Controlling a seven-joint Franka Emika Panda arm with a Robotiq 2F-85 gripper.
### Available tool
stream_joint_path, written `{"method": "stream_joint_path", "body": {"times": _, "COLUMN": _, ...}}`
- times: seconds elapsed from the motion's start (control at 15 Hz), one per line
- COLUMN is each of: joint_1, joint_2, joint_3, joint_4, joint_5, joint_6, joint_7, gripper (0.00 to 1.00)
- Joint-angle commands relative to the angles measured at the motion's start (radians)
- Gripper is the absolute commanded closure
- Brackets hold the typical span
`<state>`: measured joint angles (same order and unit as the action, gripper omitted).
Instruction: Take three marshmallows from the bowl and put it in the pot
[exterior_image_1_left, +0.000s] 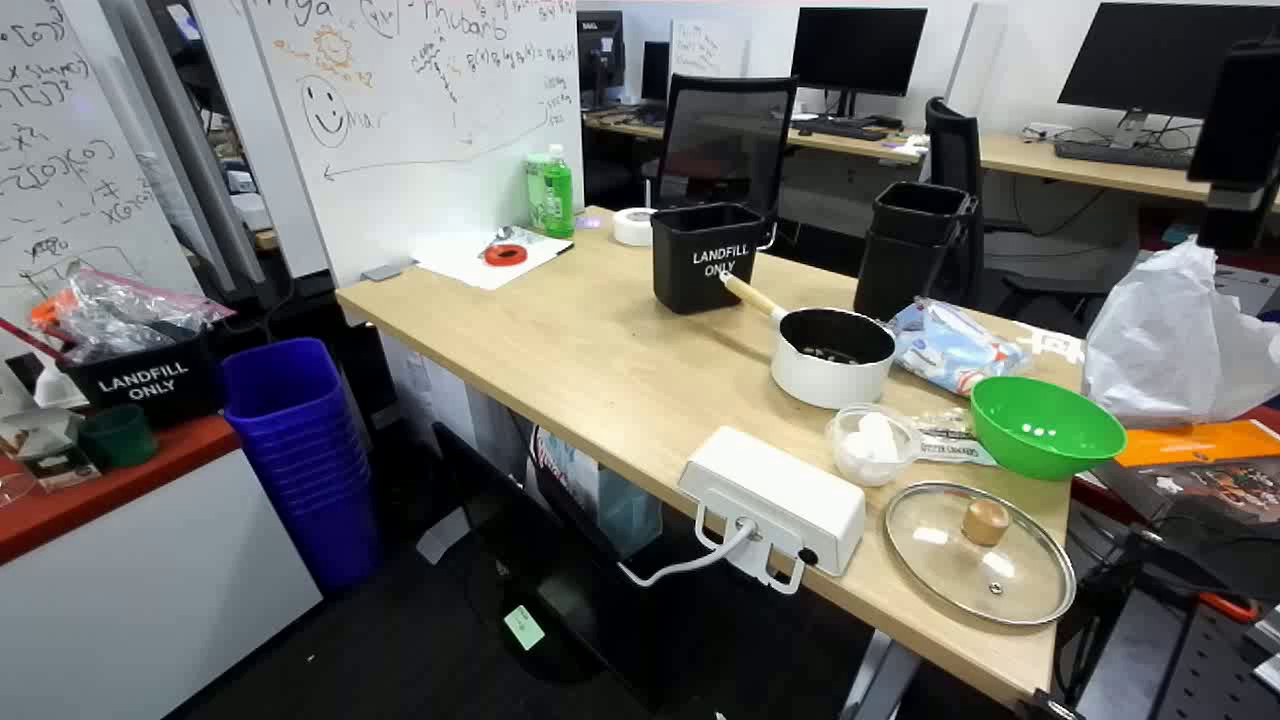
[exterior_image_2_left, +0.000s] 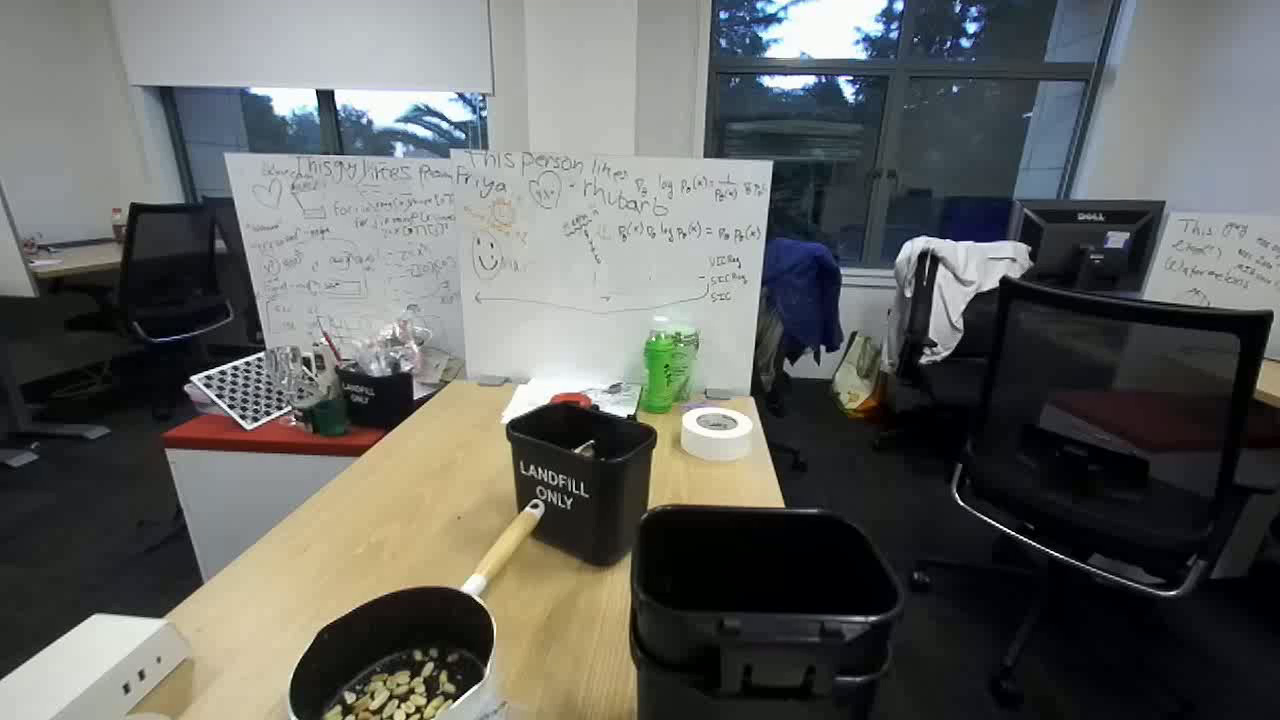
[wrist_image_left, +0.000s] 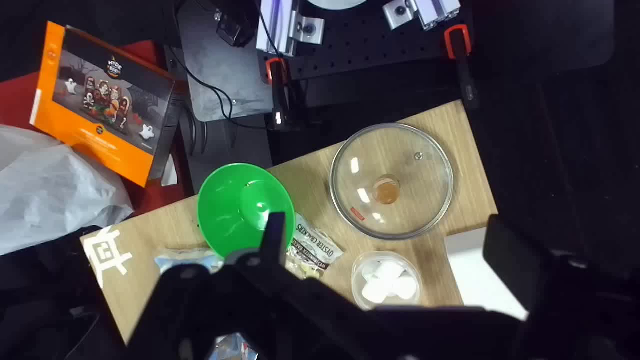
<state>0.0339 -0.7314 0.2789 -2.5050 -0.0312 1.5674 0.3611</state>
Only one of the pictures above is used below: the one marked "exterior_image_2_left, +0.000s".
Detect marshmallows in pot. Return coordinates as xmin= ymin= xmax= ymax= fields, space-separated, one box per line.
xmin=321 ymin=648 xmax=486 ymax=720

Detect green wipes canister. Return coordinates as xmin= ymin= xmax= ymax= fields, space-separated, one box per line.
xmin=640 ymin=316 xmax=700 ymax=410

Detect white papers on table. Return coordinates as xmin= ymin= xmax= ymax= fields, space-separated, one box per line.
xmin=502 ymin=378 xmax=640 ymax=425

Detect white tape roll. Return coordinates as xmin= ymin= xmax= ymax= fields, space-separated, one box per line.
xmin=681 ymin=405 xmax=757 ymax=462

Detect small black landfill bin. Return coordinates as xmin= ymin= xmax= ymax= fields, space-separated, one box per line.
xmin=507 ymin=405 xmax=658 ymax=567

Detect whiteboard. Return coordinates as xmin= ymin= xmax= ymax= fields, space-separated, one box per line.
xmin=456 ymin=152 xmax=771 ymax=391
xmin=1144 ymin=212 xmax=1280 ymax=361
xmin=225 ymin=152 xmax=464 ymax=355

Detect blue jacket on chair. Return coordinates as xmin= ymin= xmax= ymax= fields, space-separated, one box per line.
xmin=763 ymin=234 xmax=845 ymax=361

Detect yellow bag on floor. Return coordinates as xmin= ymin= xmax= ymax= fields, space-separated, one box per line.
xmin=832 ymin=330 xmax=883 ymax=421

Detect black organizer with clutter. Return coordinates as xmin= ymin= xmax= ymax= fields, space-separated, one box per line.
xmin=287 ymin=321 xmax=428 ymax=436

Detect large black plastic bin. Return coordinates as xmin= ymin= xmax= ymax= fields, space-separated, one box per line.
xmin=630 ymin=503 xmax=906 ymax=720

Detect left whiteboard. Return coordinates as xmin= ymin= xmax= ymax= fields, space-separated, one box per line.
xmin=225 ymin=152 xmax=464 ymax=355

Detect white jacket on chair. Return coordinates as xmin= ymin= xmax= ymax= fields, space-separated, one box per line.
xmin=898 ymin=234 xmax=1031 ymax=364

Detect red top white cabinet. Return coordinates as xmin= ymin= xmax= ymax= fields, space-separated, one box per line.
xmin=160 ymin=417 xmax=381 ymax=580

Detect black computer monitor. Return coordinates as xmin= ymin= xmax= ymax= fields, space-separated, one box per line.
xmin=1016 ymin=200 xmax=1165 ymax=293

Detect black chair at left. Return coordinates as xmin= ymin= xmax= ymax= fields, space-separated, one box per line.
xmin=119 ymin=205 xmax=231 ymax=345

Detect black mesh office chair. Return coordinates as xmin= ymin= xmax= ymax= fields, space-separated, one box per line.
xmin=910 ymin=281 xmax=1271 ymax=708

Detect white roller blind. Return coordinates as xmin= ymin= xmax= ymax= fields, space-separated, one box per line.
xmin=109 ymin=0 xmax=492 ymax=91

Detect far right whiteboard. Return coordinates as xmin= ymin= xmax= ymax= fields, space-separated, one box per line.
xmin=1144 ymin=212 xmax=1280 ymax=361

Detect black saucepan wooden handle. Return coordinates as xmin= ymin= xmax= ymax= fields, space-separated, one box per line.
xmin=286 ymin=500 xmax=545 ymax=720

